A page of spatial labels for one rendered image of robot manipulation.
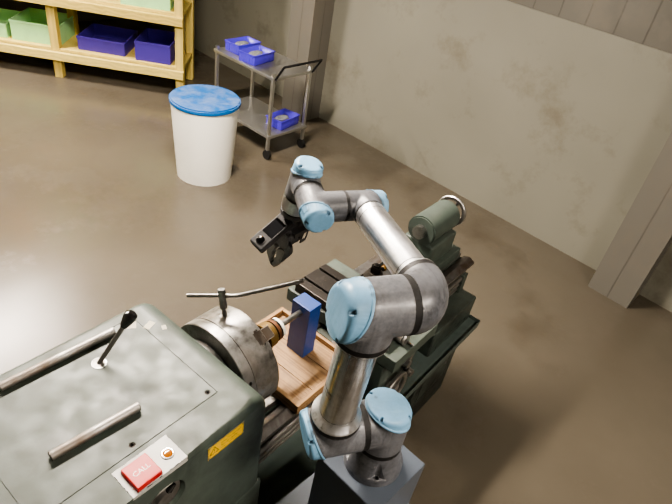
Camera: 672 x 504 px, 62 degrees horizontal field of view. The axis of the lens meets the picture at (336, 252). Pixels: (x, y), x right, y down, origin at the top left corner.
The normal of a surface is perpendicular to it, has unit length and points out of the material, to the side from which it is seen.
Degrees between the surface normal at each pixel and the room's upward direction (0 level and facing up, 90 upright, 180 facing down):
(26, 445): 0
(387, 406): 8
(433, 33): 90
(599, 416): 0
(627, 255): 90
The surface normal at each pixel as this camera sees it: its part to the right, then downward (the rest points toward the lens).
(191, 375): 0.15, -0.79
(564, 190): -0.69, 0.34
